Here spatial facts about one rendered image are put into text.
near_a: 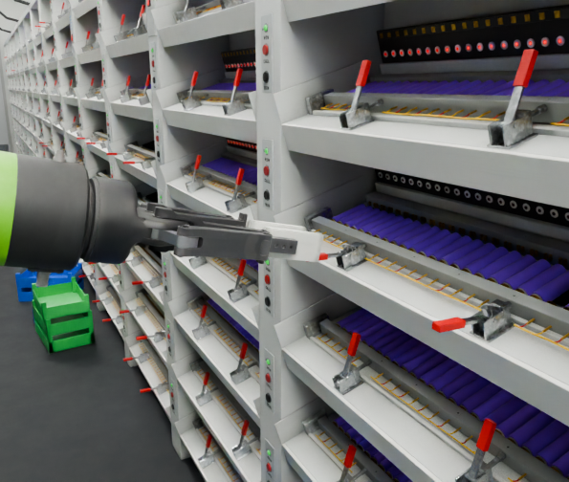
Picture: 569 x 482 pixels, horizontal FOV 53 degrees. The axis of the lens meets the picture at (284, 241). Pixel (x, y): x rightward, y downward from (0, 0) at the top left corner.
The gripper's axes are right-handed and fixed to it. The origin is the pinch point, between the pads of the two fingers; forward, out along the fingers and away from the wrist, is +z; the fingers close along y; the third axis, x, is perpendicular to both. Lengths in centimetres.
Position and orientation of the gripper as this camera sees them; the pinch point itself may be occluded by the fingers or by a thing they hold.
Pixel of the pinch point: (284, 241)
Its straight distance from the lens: 59.6
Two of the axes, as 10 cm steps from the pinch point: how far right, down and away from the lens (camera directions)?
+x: 2.0, -9.7, -1.4
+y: 4.8, 2.2, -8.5
